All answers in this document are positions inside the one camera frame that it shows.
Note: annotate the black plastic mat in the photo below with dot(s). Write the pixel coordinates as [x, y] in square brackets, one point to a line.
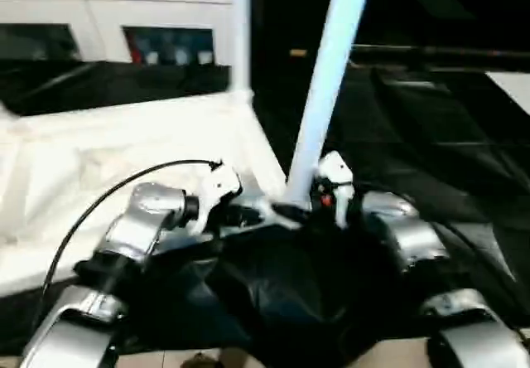
[447, 152]

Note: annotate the white plastic table leg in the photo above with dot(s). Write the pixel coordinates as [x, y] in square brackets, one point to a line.
[327, 78]
[241, 32]

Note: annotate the small yellow tag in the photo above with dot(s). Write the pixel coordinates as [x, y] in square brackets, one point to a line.
[298, 53]

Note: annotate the red bottle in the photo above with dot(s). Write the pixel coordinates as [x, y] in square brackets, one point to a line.
[132, 51]

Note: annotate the white cabinet with glass doors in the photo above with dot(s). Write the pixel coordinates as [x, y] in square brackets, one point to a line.
[66, 12]

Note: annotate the black bar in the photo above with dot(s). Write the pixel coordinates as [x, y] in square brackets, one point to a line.
[439, 53]

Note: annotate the white plastic table top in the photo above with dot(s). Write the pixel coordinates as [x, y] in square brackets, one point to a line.
[108, 144]

